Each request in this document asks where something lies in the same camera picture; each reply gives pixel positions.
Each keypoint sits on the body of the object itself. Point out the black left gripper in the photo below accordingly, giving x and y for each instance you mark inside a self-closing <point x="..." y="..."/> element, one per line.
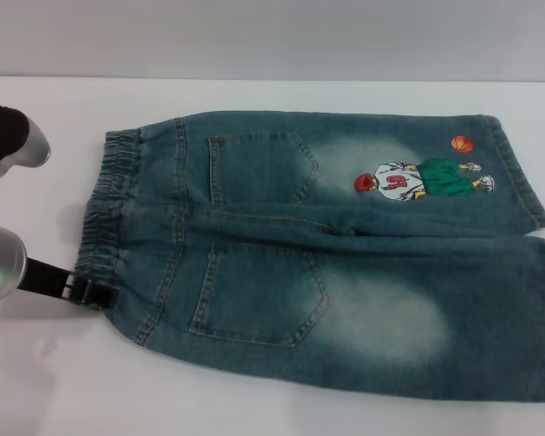
<point x="45" y="278"/>

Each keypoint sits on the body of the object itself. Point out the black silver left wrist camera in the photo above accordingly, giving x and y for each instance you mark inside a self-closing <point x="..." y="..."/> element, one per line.
<point x="4" y="136"/>

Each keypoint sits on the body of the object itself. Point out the blue denim shorts cartoon print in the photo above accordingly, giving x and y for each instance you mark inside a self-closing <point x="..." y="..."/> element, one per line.
<point x="300" y="272"/>

